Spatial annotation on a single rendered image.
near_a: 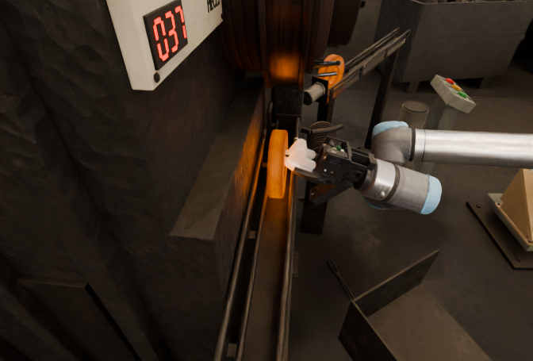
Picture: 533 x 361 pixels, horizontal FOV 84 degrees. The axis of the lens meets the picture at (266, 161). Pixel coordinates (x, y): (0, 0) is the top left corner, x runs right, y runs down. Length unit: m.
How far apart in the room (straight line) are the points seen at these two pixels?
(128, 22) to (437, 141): 0.75
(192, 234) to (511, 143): 0.76
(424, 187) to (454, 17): 2.36
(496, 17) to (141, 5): 3.08
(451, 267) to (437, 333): 0.94
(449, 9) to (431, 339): 2.57
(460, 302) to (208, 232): 1.26
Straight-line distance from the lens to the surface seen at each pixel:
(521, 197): 1.71
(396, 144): 0.85
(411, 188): 0.71
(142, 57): 0.27
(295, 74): 0.57
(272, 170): 0.61
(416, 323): 0.68
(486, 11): 3.15
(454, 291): 1.54
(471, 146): 0.88
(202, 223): 0.40
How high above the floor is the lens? 1.17
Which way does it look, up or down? 38 degrees down
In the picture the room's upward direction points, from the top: straight up
